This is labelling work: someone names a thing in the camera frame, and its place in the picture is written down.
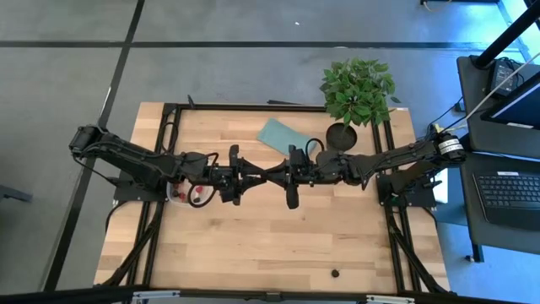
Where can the black plant pot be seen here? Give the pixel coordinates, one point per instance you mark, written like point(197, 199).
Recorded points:
point(337, 139)

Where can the black aluminium table frame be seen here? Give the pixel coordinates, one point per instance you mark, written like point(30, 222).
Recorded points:
point(274, 107)

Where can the black desk with monitor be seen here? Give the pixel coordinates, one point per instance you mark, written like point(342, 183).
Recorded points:
point(476, 126)

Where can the folded teal cloth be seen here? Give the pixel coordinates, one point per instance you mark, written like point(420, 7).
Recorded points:
point(276, 135)

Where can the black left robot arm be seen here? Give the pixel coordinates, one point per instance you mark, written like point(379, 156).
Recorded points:
point(135, 162)

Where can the white paper sheet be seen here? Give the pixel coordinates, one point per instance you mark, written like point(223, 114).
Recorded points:
point(443, 192)

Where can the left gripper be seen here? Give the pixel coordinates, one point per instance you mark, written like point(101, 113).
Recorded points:
point(221, 177)

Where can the green leafy plant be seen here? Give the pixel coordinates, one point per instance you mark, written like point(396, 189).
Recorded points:
point(358, 93)

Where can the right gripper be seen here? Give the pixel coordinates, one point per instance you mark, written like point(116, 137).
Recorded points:
point(308, 173)

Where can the black desk with laptop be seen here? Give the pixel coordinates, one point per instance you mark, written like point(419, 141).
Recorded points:
point(468, 228)

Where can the black power adapter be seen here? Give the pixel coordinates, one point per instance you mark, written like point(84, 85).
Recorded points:
point(504, 76)

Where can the red strawberry green leaves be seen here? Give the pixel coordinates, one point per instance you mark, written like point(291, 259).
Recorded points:
point(182, 196)

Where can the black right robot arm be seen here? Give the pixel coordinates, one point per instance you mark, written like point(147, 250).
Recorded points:
point(392, 158)

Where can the black computer monitor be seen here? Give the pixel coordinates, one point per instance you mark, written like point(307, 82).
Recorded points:
point(519, 105)

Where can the black diagonal pole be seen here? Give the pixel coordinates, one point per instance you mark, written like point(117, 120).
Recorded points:
point(506, 36)

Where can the black crossbar silver brackets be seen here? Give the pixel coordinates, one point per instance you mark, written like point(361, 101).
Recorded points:
point(63, 295)

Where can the black laptop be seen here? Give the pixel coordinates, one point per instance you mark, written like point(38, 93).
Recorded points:
point(510, 196)

